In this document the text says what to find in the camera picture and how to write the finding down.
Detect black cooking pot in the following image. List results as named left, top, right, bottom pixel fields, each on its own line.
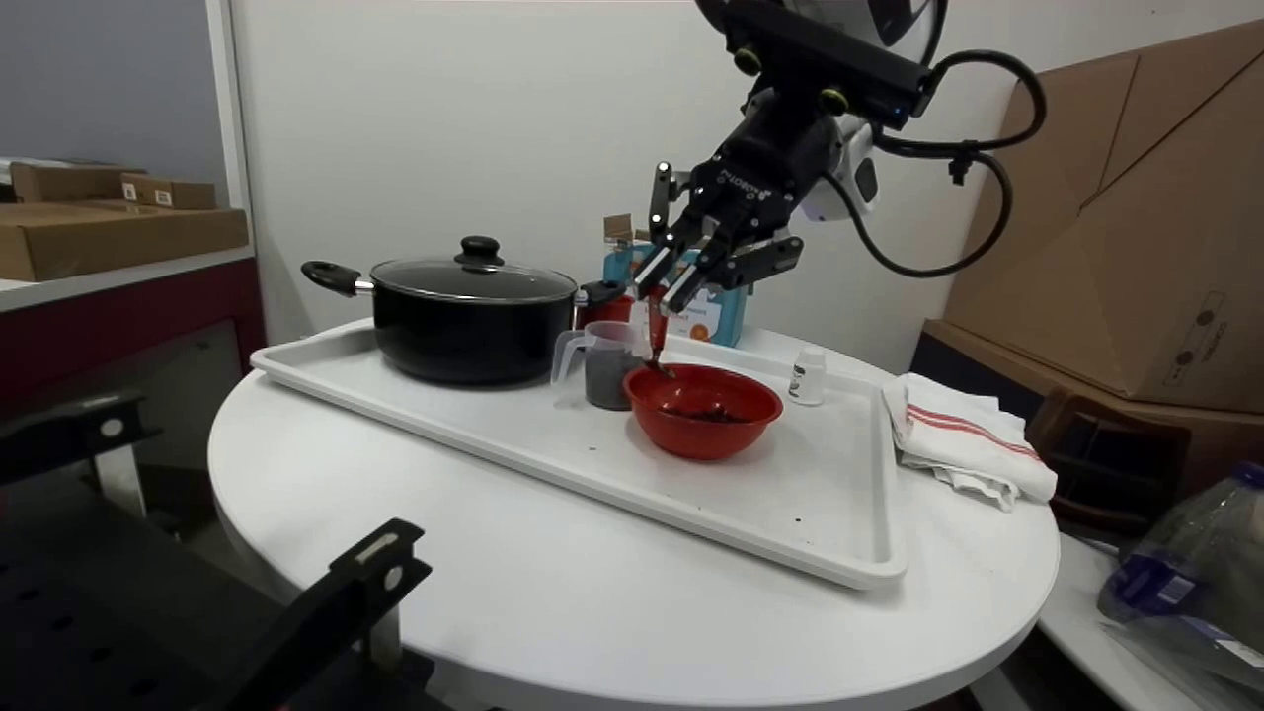
left=300, top=259, right=617, bottom=387

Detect round white table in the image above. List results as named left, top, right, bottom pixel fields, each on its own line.
left=209, top=374, right=1058, bottom=711

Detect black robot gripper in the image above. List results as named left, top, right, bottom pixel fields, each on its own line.
left=631, top=113, right=836, bottom=313

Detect red plastic bowl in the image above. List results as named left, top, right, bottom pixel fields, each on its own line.
left=624, top=364, right=782, bottom=461

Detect wooden shelf boards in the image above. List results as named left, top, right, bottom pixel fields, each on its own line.
left=0, top=163, right=247, bottom=279

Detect blue white cardboard box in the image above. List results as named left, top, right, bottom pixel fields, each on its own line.
left=595, top=212, right=746, bottom=348

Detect white red striped towel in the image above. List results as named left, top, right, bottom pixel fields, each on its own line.
left=882, top=374, right=1058, bottom=510

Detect white plastic tray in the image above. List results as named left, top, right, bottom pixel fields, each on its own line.
left=254, top=320, right=905, bottom=594

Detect clear plastic bag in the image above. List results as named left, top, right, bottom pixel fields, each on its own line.
left=1098, top=461, right=1264, bottom=695

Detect orange plastic spoon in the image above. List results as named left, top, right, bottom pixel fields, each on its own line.
left=645, top=292, right=667, bottom=369

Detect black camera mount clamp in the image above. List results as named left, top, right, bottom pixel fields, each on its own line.
left=197, top=519, right=429, bottom=711

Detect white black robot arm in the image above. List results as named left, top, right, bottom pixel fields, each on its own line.
left=631, top=0, right=947, bottom=313

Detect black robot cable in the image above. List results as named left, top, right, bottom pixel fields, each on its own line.
left=820, top=46, right=1050, bottom=283

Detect large brown cardboard box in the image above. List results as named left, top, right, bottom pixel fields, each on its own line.
left=945, top=19, right=1264, bottom=412

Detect clear measuring jug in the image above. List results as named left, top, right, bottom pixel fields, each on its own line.
left=549, top=320, right=647, bottom=412

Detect glass pot lid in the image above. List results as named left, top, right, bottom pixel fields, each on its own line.
left=372, top=237, right=576, bottom=306

